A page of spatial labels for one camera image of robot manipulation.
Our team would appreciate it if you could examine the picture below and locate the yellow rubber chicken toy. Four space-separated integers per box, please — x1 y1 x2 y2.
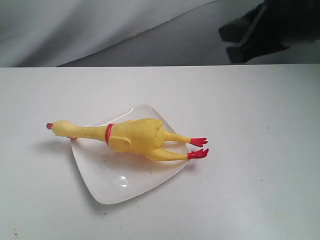
46 118 209 162

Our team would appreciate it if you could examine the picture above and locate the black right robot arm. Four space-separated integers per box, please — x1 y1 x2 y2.
219 0 320 64

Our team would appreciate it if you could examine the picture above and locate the white square plate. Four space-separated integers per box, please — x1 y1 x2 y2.
70 103 191 205

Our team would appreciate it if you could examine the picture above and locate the white backdrop cloth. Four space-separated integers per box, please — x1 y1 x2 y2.
0 0 320 67

